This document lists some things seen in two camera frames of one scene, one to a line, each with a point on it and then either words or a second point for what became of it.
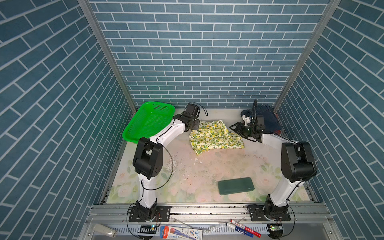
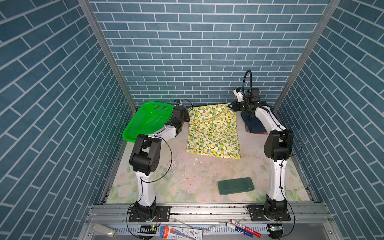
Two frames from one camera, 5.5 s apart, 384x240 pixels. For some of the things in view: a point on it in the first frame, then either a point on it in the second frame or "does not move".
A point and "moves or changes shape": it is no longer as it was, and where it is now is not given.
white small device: x=105 y=230 does not move
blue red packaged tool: x=172 y=233 does not move
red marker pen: x=248 y=229 does not move
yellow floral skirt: x=213 y=134 moves or changes shape
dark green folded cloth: x=235 y=185 does not move
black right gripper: x=240 y=129 → x=235 y=108
